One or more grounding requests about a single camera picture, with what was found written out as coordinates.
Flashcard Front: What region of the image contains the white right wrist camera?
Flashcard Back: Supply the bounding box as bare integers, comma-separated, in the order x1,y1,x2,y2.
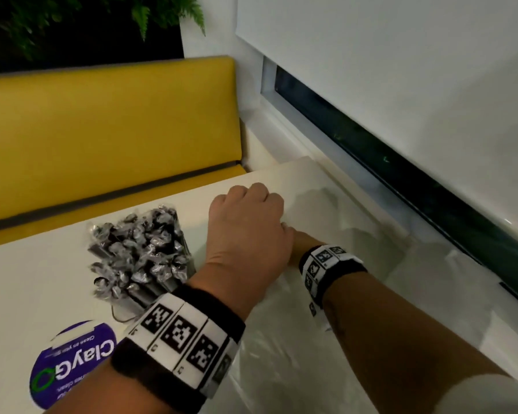
306,297,333,335

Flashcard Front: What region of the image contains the purple round sticker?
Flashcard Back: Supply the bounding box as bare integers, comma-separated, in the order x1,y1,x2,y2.
29,321,118,410

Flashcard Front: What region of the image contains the white roller blind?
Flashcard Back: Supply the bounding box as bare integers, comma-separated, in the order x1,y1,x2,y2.
235,0,518,251

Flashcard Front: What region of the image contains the white shirt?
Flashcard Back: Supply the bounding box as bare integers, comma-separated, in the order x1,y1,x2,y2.
433,374,518,414

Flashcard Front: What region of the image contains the person's right forearm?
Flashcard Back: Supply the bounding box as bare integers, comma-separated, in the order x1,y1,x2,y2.
319,271,515,414

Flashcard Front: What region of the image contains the clear plastic bag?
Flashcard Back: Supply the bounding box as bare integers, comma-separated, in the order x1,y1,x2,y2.
233,236,415,414
384,241,501,341

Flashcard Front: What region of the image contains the clear square plastic container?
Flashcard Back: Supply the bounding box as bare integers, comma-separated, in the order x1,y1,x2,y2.
111,271,197,324

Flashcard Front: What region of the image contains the green fern plant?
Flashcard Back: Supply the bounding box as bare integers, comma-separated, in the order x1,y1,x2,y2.
0,0,206,61

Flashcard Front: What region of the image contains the person's left hand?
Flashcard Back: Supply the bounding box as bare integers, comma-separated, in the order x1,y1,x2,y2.
188,183,296,322

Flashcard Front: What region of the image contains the black planter box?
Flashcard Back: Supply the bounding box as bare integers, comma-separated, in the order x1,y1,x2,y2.
0,17,185,75

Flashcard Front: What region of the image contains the bundle of gray straws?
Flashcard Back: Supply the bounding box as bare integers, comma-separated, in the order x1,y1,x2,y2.
87,205,196,311

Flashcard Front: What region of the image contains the person's right hand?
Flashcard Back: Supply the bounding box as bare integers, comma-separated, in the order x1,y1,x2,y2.
287,230,325,268

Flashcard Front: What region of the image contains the yellow bench backrest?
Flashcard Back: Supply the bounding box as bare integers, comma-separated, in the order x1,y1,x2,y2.
0,55,247,251

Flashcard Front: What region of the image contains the black marker band right wrist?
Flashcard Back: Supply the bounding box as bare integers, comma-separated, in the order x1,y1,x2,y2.
299,244,368,309

